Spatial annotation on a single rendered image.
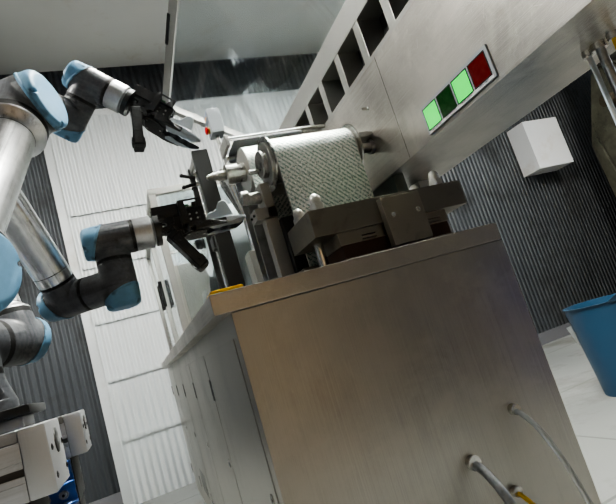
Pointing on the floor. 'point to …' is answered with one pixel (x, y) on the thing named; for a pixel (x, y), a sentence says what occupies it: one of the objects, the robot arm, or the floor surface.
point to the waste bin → (612, 339)
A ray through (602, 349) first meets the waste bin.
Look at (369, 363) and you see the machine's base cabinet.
